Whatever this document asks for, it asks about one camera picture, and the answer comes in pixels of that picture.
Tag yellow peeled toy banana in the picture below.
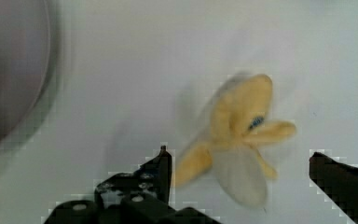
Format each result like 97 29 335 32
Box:
172 74 296 208

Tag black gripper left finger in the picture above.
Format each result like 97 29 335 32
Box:
43 146 221 224

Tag grey round plate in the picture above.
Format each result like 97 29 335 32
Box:
0 0 55 143

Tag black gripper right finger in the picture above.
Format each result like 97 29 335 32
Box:
309 152 358 224

